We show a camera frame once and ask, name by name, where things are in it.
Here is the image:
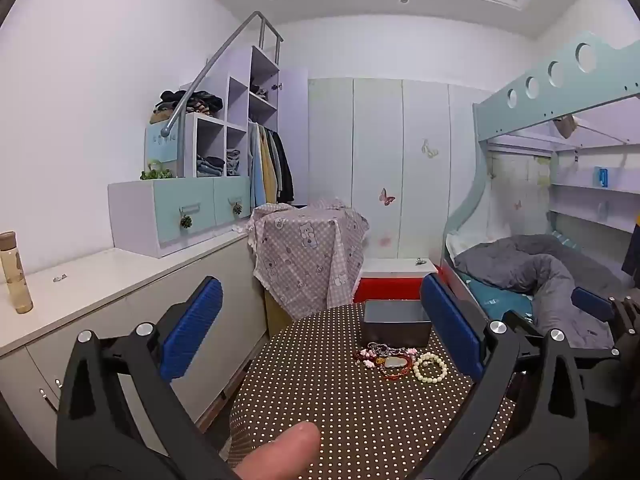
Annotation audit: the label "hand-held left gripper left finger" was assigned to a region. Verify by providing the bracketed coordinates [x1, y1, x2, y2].
[55, 276, 236, 480]

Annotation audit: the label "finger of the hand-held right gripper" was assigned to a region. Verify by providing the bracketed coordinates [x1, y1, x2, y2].
[502, 310, 551, 347]
[571, 287, 626, 331]

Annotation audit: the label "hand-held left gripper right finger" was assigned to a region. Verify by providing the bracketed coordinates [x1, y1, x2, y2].
[412, 274, 591, 480]

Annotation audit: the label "dark metal box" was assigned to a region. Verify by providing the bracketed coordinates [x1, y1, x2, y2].
[361, 300, 433, 350]

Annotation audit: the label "white bead bracelet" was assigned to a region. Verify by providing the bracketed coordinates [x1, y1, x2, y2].
[412, 352, 449, 383]

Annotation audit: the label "red bead bracelet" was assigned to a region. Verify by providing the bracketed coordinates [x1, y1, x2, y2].
[381, 355, 416, 380]

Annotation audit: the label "person's left hand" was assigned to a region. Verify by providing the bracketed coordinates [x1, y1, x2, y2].
[235, 421, 321, 480]

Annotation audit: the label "teal bedsheet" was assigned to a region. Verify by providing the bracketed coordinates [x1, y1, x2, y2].
[460, 272, 536, 322]

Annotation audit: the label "grey duvet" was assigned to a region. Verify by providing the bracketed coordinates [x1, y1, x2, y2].
[452, 234, 626, 350]

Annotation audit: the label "red box with white lid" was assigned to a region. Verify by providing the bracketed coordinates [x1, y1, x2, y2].
[354, 257, 441, 306]

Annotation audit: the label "long white low cabinet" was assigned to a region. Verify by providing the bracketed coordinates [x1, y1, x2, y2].
[0, 230, 271, 441]

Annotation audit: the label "stair cabinet with teal drawers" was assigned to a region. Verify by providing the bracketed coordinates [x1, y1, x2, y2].
[107, 45, 308, 259]

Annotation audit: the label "pink bear print cloth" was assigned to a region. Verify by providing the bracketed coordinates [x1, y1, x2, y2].
[247, 199, 371, 311]

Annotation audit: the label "green plant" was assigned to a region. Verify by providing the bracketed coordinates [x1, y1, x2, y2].
[140, 160, 173, 181]

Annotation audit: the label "hanging clothes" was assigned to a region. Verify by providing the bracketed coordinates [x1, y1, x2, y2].
[248, 122, 296, 208]

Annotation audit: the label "beige drink bottle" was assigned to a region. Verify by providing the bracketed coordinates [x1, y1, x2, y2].
[0, 231, 34, 315]

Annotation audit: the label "white wardrobe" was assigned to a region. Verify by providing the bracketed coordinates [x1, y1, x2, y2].
[306, 77, 496, 261]

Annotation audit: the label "teal bunk bed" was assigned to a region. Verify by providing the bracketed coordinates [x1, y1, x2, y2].
[442, 30, 640, 356]

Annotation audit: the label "pile of dark clothes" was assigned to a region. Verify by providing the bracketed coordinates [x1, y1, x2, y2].
[155, 89, 223, 116]

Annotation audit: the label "grey metal handrail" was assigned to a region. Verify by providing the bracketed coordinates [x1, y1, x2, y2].
[160, 11, 284, 137]

